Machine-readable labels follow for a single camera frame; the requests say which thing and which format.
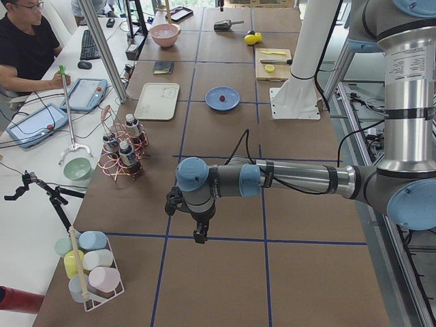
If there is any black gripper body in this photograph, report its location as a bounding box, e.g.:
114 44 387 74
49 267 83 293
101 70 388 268
191 209 215 227

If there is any blue plate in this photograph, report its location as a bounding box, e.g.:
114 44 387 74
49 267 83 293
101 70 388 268
205 87 240 111

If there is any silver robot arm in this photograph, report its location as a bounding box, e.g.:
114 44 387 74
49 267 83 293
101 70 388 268
165 1 435 243

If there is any steel ice scoop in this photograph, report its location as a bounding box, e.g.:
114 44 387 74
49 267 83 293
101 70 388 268
213 20 245 31

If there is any yellow lemon upper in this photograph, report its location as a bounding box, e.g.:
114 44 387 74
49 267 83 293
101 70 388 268
244 34 258 46

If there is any yellow lemon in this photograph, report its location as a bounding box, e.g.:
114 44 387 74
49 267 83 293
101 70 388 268
255 32 263 43
244 34 258 46

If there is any yellow lemon lower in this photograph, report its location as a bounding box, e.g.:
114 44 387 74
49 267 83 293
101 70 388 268
255 32 263 43

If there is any wooden stand with base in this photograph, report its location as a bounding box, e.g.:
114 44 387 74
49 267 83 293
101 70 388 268
159 0 172 24

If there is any pink bowl of ice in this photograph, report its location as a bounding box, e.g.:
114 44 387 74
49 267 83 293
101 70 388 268
150 24 181 48

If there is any yellow plastic knife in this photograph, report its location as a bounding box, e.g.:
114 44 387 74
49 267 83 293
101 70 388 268
260 50 286 55

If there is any lemon half slice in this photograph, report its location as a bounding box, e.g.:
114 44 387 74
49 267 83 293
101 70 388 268
264 64 275 73

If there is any grey folded cloth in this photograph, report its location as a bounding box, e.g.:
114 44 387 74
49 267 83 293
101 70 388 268
153 61 174 75

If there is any wooden cutting board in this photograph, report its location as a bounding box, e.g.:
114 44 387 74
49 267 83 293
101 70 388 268
255 48 292 81

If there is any tea bottle three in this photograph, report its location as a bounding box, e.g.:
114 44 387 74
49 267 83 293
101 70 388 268
119 140 142 179

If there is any white cup rack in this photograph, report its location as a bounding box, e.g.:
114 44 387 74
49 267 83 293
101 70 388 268
54 226 125 312

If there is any cream bear tray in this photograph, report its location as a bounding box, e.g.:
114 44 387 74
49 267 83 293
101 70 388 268
134 82 180 121

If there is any tea bottle two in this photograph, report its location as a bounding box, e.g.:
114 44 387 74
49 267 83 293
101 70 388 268
125 114 142 144

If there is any tea bottle one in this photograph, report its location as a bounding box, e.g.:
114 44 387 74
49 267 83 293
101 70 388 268
103 129 119 159

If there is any green bowl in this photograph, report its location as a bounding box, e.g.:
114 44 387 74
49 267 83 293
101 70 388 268
63 157 92 181

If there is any black keyboard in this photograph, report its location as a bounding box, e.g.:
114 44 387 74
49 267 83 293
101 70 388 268
80 29 100 61

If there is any long reacher grabber stick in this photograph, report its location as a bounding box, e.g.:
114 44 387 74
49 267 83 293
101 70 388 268
58 65 93 166

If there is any black tripod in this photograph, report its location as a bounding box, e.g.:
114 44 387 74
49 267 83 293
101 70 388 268
3 171 86 236

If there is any black computer mouse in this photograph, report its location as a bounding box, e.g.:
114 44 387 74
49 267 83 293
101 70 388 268
77 61 93 70

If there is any blue teach pendant far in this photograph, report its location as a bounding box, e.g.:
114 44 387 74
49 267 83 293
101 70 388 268
66 78 108 112

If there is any blue teach pendant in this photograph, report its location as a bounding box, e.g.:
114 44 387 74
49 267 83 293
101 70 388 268
66 78 108 112
6 104 68 149

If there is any blue teach pendant near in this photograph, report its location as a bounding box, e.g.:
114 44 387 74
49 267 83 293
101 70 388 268
6 104 68 149

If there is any red bottle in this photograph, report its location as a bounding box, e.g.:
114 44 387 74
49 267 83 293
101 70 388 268
1 286 44 314

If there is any seated person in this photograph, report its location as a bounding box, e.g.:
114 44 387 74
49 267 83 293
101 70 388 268
1 1 71 94

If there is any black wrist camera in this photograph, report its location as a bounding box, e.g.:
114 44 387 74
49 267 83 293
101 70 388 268
164 187 187 216

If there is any copper wire bottle rack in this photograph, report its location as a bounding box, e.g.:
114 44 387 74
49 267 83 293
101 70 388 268
98 105 149 181

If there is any aluminium frame post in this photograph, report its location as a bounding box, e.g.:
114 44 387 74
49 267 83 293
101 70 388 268
78 0 128 104

